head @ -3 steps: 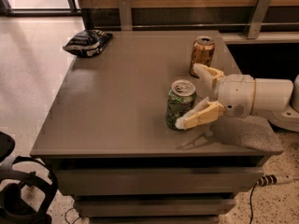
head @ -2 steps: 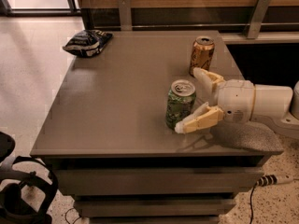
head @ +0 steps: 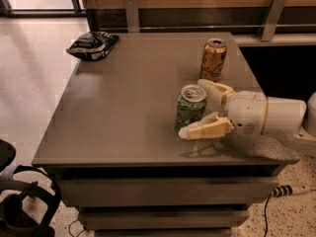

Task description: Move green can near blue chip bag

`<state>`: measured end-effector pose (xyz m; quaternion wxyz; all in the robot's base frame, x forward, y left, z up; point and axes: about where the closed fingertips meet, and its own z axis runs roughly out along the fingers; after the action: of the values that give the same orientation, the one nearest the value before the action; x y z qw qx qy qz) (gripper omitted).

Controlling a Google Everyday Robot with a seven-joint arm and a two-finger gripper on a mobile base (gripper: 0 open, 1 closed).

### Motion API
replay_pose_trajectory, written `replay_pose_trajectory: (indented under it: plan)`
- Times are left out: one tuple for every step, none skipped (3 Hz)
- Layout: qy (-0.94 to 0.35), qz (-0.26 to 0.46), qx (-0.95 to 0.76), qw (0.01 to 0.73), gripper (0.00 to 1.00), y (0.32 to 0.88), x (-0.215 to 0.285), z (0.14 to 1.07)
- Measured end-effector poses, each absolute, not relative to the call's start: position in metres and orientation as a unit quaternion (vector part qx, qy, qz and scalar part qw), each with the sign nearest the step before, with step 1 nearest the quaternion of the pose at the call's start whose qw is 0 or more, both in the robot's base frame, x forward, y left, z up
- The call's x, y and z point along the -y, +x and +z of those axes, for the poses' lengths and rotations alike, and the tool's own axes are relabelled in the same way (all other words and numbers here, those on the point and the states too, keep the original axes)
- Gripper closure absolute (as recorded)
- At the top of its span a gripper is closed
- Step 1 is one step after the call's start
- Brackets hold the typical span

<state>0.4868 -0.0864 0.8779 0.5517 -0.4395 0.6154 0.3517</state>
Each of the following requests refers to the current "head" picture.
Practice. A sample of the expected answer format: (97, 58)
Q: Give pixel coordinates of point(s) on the blue chip bag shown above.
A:
(93, 45)

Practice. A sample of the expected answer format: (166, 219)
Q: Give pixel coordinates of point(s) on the black chair base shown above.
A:
(14, 222)

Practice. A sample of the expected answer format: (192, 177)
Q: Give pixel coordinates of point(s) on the metal wall bracket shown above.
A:
(132, 15)
(269, 26)

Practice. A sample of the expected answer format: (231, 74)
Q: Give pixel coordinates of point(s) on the white power strip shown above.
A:
(289, 190)

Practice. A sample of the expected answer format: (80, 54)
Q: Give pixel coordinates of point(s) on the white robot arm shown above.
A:
(291, 122)

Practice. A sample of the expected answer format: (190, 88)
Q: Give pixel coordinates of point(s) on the left metal wall bracket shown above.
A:
(132, 15)

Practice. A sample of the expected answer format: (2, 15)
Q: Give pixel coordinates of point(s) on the right metal wall bracket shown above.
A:
(269, 26)

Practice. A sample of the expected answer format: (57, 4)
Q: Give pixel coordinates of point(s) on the green soda can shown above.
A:
(191, 105)

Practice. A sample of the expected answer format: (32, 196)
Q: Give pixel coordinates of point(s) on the grey drawer cabinet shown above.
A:
(113, 150)

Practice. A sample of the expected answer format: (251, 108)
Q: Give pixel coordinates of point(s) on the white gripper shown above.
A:
(247, 112)

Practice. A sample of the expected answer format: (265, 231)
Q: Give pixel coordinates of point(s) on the orange soda can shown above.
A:
(212, 60)

